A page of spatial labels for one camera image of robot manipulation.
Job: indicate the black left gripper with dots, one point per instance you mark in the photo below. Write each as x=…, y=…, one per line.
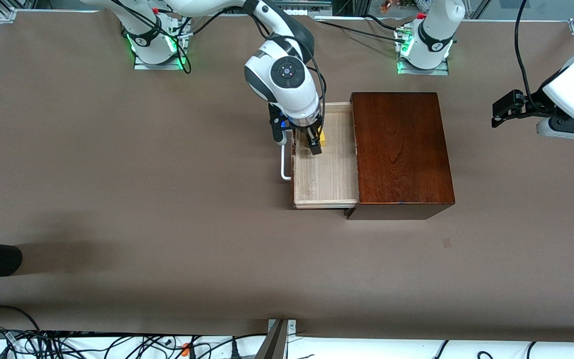
x=534, y=104

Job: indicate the grey metal pole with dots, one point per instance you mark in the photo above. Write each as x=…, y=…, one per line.
x=269, y=344

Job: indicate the orange connector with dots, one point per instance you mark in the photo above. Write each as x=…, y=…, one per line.
x=186, y=349

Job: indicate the silver bracket plate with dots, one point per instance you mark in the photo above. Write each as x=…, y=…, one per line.
x=292, y=325

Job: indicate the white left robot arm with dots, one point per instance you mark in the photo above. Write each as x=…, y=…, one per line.
x=434, y=35

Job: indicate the white power strip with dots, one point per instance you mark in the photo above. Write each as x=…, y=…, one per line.
x=292, y=12

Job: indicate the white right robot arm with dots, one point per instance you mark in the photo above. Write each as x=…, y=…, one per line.
x=287, y=80

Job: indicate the black power plug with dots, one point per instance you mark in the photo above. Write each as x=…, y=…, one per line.
x=233, y=349

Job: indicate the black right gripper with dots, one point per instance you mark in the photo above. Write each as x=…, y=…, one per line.
x=310, y=132

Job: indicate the yellow block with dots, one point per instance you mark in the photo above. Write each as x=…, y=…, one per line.
x=323, y=138

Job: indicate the dark brown wooden cabinet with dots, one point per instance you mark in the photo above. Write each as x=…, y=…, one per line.
x=401, y=149

